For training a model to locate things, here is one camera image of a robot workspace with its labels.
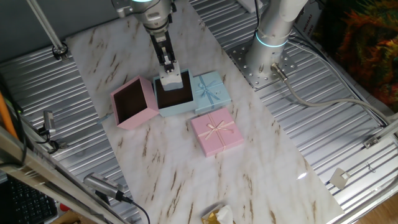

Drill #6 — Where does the grey push button switch box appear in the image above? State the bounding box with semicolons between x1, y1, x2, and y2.
159;61;183;91

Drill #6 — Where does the black camera cable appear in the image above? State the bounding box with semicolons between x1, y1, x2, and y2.
123;195;152;224

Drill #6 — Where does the perforated metal robot base plate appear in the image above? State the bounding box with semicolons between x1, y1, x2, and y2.
226;40;298;91

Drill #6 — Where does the blue open gift box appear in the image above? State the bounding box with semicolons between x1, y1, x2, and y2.
152;68;198;118

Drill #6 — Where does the pink gift box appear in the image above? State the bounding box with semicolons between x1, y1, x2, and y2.
110;75;160;131

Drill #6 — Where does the blue box lid with bow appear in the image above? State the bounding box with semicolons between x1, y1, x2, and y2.
192;70;233;115

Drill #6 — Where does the small metal bracket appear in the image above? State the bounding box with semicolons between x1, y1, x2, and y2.
363;136;380;149

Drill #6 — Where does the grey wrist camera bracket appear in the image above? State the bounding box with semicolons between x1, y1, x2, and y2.
111;0;134;19

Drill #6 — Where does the small camera on clamp mount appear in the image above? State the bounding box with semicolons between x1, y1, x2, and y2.
42;110;57;137

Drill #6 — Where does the thick grey cable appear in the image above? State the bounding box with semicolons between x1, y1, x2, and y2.
270;62;398;125

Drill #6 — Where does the white marble pattern mat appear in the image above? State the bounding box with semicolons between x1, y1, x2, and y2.
65;0;345;224

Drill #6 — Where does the ribbed silver camera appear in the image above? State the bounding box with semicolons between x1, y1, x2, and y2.
83;172;125;202

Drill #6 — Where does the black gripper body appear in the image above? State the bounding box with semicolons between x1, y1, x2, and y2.
150;30;177;66

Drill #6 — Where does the gold tissue pack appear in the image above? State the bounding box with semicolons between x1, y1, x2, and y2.
201;204;234;224

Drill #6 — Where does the colourful orange green cloth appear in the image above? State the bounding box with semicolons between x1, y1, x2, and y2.
313;0;398;113

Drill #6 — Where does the orange tube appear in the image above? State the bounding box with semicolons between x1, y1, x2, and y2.
0;91;18;139

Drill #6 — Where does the pink box lid with bow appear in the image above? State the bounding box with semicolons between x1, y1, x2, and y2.
190;107;245;158

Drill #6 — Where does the short aluminium frame bar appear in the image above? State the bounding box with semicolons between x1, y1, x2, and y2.
369;118;398;141

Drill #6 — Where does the black keyboard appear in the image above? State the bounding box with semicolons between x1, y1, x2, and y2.
6;175;58;224

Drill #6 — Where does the metal pole with round foot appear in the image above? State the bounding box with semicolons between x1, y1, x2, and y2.
26;0;68;60

